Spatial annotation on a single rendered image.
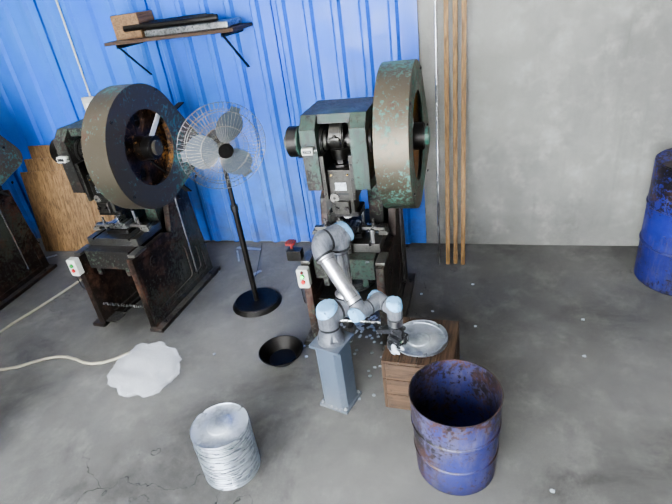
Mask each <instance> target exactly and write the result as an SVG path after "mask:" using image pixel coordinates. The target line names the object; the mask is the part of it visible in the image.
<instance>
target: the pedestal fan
mask: <svg viewBox="0 0 672 504"><path fill-rule="evenodd" d="M233 104H236V103H232V104H231V105H232V106H231V107H230V109H225V111H217V112H221V113H220V114H221V116H220V117H219V119H218V121H217V123H216V128H215V130H214V129H213V130H212V129H211V130H210V129H209V128H208V127H207V126H208V125H210V124H208V125H206V124H205V123H204V124H205V125H206V127H207V128H208V129H209V130H210V132H208V131H207V129H206V127H204V126H203V125H202V124H201V123H200V122H199V121H200V120H202V118H201V119H200V120H199V121H198V120H197V118H195V117H194V116H193V115H192V114H193V113H194V112H196V111H197V110H198V109H197V110H196V111H194V112H193V113H192V114H191V115H192V116H193V117H194V118H195V120H197V121H198V122H199V123H200V124H201V125H202V126H203V127H204V129H205V130H206V131H207V132H208V133H207V132H206V133H207V134H206V133H205V132H204V131H203V130H204V129H202V128H201V127H200V128H201V129H202V131H203V132H204V133H205V135H206V136H205V135H202V134H201V132H202V131H201V132H199V135H197V134H196V135H197V136H194V137H193V136H192V137H193V138H191V139H190V140H189V142H187V141H186V143H185V139H178V138H177V142H178V140H180V141H181V140H184V141H183V142H184V143H182V144H184V145H185V144H186V148H185V147H183V148H184V151H181V152H180V154H181V158H182V161H183V163H184V162H187V163H188V164H189V163H190V164H189V166H190V167H191V165H193V166H194V167H196V168H199V169H203V171H204V169H211V167H213V168H214V167H215V166H214V165H216V167H217V163H218V162H217V161H218V158H220V159H219V160H220V161H219V162H220V164H221V166H222V167H221V166H220V167H219V165H220V164H219V163H218V164H219V165H218V167H217V169H218V172H217V174H218V173H221V172H219V169H220V168H221V170H222V169H223V173H224V177H225V178H224V180H215V179H214V181H213V182H211V181H208V183H209V182H211V183H212V184H213V183H214V182H215V181H226V183H221V182H220V183H216V184H226V186H227V188H223V187H224V185H222V188H215V187H214V188H212V189H228V193H229V197H230V201H231V205H230V208H231V211H232V213H233V217H234V221H235V225H236V229H237V233H238V237H239V241H240V245H241V249H242V253H243V257H244V262H245V266H246V270H247V274H248V278H249V282H250V286H251V290H248V291H246V292H244V293H243V294H241V295H240V296H239V297H238V298H237V299H236V301H235V302H234V304H233V311H234V312H235V313H236V314H237V315H238V316H241V317H245V318H255V317H260V316H264V315H267V314H269V313H271V312H272V311H274V310H275V309H276V308H278V306H279V305H280V303H281V301H282V297H281V295H280V293H278V292H277V291H275V290H273V289H271V288H256V283H255V277H256V275H255V277H254V275H253V271H252V267H251V262H250V258H249V254H248V250H247V246H246V242H245V237H244V233H243V229H242V225H241V221H240V216H239V212H238V210H239V209H238V204H236V203H235V199H234V194H233V190H232V182H230V178H229V173H230V177H231V176H232V175H231V174H233V176H234V175H235V176H236V175H238V176H240V175H243V177H246V176H248V175H249V174H250V173H253V171H252V169H250V168H251V165H252V162H253V160H254V159H253V160H252V157H251V154H250V153H249V152H255V151H251V150H250V151H249V147H250V148H252V147H251V146H249V144H248V149H245V150H248V151H245V150H243V149H244V147H245V148H247V147H246V145H245V146H244V144H245V143H244V142H251V141H248V139H250V138H251V137H250V138H248V139H247V137H248V136H247V137H246V136H245V135H244V133H245V132H244V131H243V130H242V128H243V124H244V123H243V119H242V118H243V117H244V118H246V119H247V118H248V117H245V116H243V115H244V114H243V115H242V114H241V116H243V117H241V116H240V113H239V112H240V111H241V109H240V108H237V107H236V106H235V107H233ZM236 105H238V104H236ZM226 110H229V111H226ZM222 112H226V113H224V114H222ZM196 113H197V112H196ZM191 115H190V116H191ZM190 116H189V117H190ZM189 117H188V118H189ZM188 118H187V119H188ZM187 119H186V120H187ZM246 119H245V120H246ZM186 120H185V122H186ZM195 120H194V121H195ZM214 120H215V122H216V119H214ZM247 120H248V119H247ZM249 120H250V119H249ZM249 120H248V122H250V121H249ZM194 121H193V122H194ZM202 121H203V120H202ZM185 122H184V123H185ZM193 122H192V124H193ZM198 122H197V123H198ZM203 122H204V121H203ZM215 122H212V123H215ZM184 123H183V125H184ZM186 123H187V122H186ZM197 123H194V124H195V125H196V126H197ZM210 123H211V122H210ZM212 123H211V125H212ZM187 124H188V123H187ZM192 124H191V125H190V126H191V127H192ZM245 124H246V123H245ZM245 124H244V125H245ZM183 125H182V126H183ZM188 125H189V124H188ZM195 125H194V126H195ZM211 125H210V126H211ZM246 125H247V124H246ZM250 125H252V128H255V125H256V124H255V125H254V126H253V123H251V122H250ZM190 126H189V128H190ZM194 126H193V127H194ZM183 127H185V126H183ZM193 127H192V129H193ZM197 127H198V126H197ZM189 128H188V130H189ZM194 128H195V127H194ZM244 128H246V127H244ZM244 128H243V129H244ZM192 129H191V130H192ZM188 130H187V132H188ZM191 130H189V131H190V132H192V131H191ZM241 130H242V131H243V132H244V133H242V132H241ZM185 132H186V131H184V133H185ZM187 132H186V134H187ZM190 132H188V133H189V134H190ZM203 132H202V133H203ZM240 132H241V133H240ZM189 134H188V137H190V136H191V135H190V136H189ZM200 134H201V135H200ZM240 134H242V135H240ZM245 134H246V133H245ZM238 135H240V137H241V136H242V137H241V139H242V138H243V137H245V138H246V140H247V141H244V138H243V139H242V140H243V142H242V143H243V144H242V145H243V146H242V147H243V148H240V147H238V146H237V144H236V142H233V141H234V140H235V138H236V137H237V138H236V139H239V138H238ZM243 135H244V136H243ZM188 137H187V140H188ZM241 139H240V140H241ZM232 140H233V141H232ZM240 140H239V141H240ZM230 142H233V143H235V144H236V145H235V144H234V146H235V148H234V146H232V144H233V143H232V144H230ZM236 146H237V148H236ZM239 148H240V149H239ZM182 161H181V162H180V161H179V163H180V165H181V163H182ZM216 162H217V163H216ZM187 166H188V165H187ZM189 166H188V167H189ZM188 167H187V168H188ZM194 167H193V168H194ZM216 167H215V168H216ZM191 168H192V167H191ZM191 168H190V169H191ZM193 168H192V170H193V173H194V172H195V173H196V174H197V175H198V173H199V172H198V173H197V172H196V170H194V169H193ZM252 168H253V169H255V168H254V166H253V167H252ZM211 170H212V169H211ZM211 170H210V171H211ZM255 170H256V169H255ZM210 171H209V172H210ZM213 171H214V170H212V173H213ZM256 171H257V170H256ZM256 171H255V172H256ZM209 172H208V173H209ZM214 172H215V173H216V170H215V171H214ZM255 172H254V173H255ZM208 173H207V174H208ZM212 173H211V174H212ZM215 173H214V174H215ZM254 173H253V174H254ZM196 174H195V175H196ZM205 174H206V173H205ZM207 174H206V175H207ZM211 174H210V175H211ZM253 174H252V175H253ZM199 175H200V174H199ZM199 175H198V176H199ZM201 175H202V173H201ZM201 175H200V176H201ZM206 175H204V177H203V176H202V177H203V178H202V177H201V178H202V179H204V178H205V176H206ZM208 175H209V174H208ZM210 175H209V176H210ZM252 175H251V176H252ZM200 176H199V178H200ZM249 176H250V175H249ZM251 176H250V177H251ZM243 177H241V178H240V179H242V178H243ZM250 177H249V178H250ZM236 178H238V177H237V176H236ZM249 178H248V179H249ZM202 179H201V180H202ZM207 179H208V177H207V178H206V180H205V179H204V180H205V181H206V182H207ZM246 179H247V178H246ZM248 179H247V180H248ZM242 180H243V179H242ZM202 181H203V180H202ZM205 181H204V182H205ZM204 182H203V183H204ZM203 183H201V184H200V185H202V184H203ZM202 186H204V185H202Z"/></svg>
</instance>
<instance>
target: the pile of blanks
mask: <svg viewBox="0 0 672 504"><path fill-rule="evenodd" d="M248 419H249V417H248ZM192 443H193V442H192ZM196 445H197V444H196ZM196 445H195V444H194V443H193V447H194V450H195V452H196V454H197V456H198V460H199V462H200V464H201V467H202V469H203V472H204V475H205V477H206V480H207V482H208V483H209V484H210V485H211V486H212V487H213V488H215V489H218V490H222V491H229V490H234V489H237V488H240V487H242V486H244V485H245V484H247V483H248V482H249V481H250V480H251V479H252V478H253V477H254V476H255V475H256V473H257V471H258V470H257V469H259V466H260V455H259V451H258V447H257V444H256V440H255V437H254V433H253V430H252V427H251V423H250V419H249V420H248V425H247V428H246V430H245V432H244V433H243V434H242V435H241V437H240V438H237V440H236V441H235V442H233V443H232V444H230V445H228V446H226V447H223V448H220V449H214V450H207V449H202V448H200V447H198V446H196Z"/></svg>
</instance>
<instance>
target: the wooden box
mask: <svg viewBox="0 0 672 504"><path fill-rule="evenodd" d="M413 320H426V319H424V318H410V317H403V324H405V323H407V322H409V321H413ZM427 320H430V321H434V322H436V323H437V324H440V325H442V326H443V327H444V328H445V329H446V331H447V333H448V342H447V343H448V344H447V346H446V348H445V349H444V350H443V351H442V352H440V353H439V354H437V355H434V356H430V357H413V356H408V355H405V354H403V353H401V352H400V355H398V354H396V355H393V354H392V353H391V352H390V351H389V349H388V348H387V343H386V346H385V350H384V353H383V356H382V359H381V368H382V377H383V387H384V396H385V406H386V407H389V408H396V409H404V410H411V406H410V399H409V395H408V387H409V383H410V380H411V378H412V377H413V375H414V374H415V373H416V372H417V371H418V370H419V369H421V368H422V367H424V366H425V365H427V364H429V363H432V362H435V361H439V360H446V359H458V360H460V357H459V321H449V320H443V323H442V320H437V319H427Z"/></svg>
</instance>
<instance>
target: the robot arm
mask: <svg viewBox="0 0 672 504"><path fill-rule="evenodd" d="M353 239H354V234H353V231H352V229H351V228H350V226H349V225H348V224H347V223H345V222H342V221H340V222H337V223H334V224H333V225H331V226H329V227H327V228H324V229H322V230H320V231H318V232H317V233H316V234H315V235H314V236H313V238H312V243H311V249H312V254H313V257H314V259H315V260H316V262H317V263H318V264H321V266H322V267H323V269H324V270H325V272H326V273H327V275H328V276H329V278H330V279H331V281H332V283H333V284H334V286H335V287H336V289H337V290H336V291H335V299H334V300H333V299H328V300H326V299H325V300H323V301H321V302H320V303H319V304H318V305H317V307H316V317H317V321H318V326H319V332H318V337H317V339H318V344H319V345H320V346H321V347H324V348H336V347H338V346H340V345H342V344H343V343H344V341H345V334H344V332H343V330H342V328H341V327H340V320H342V319H344V318H345V317H347V316H349V318H350V320H351V321H352V322H354V323H358V322H360V321H362V320H364V319H365V318H367V317H368V316H370V315H372V314H373V313H375V312H376V311H378V310H382V311H384V312H385V313H387V322H388V325H381V326H379V327H378V328H377V329H376V331H377V333H378V334H388V336H387V348H388V349H389V351H390V352H391V353H392V354H393V355H396V354H398V355H400V352H399V351H398V350H402V351H404V348H403V347H402V345H405V344H406V343H407V342H409V336H408V334H407V333H405V332H404V331H405V330H406V327H405V326H403V305H402V300H401V298H400V297H398V296H390V297H389V296H387V295H385V294H384V293H383V292H381V291H378V290H372V291H371V292H370V293H369V294H368V297H367V299H366V300H364V301H363V300H362V298H361V296H360V294H359V292H358V291H357V290H356V289H355V288H354V286H353V285H352V278H351V270H350V263H349V255H348V250H349V249H350V242H351V241H352V240H353ZM407 336H408V340H407Z"/></svg>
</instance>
